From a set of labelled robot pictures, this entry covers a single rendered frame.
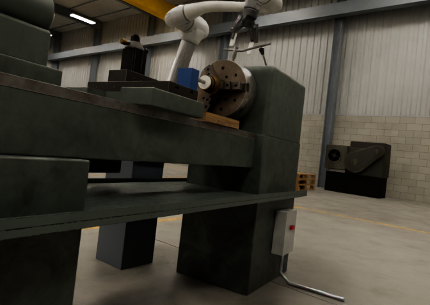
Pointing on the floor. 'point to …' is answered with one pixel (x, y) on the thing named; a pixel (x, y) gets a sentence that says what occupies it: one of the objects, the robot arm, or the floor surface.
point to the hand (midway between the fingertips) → (240, 48)
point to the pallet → (304, 181)
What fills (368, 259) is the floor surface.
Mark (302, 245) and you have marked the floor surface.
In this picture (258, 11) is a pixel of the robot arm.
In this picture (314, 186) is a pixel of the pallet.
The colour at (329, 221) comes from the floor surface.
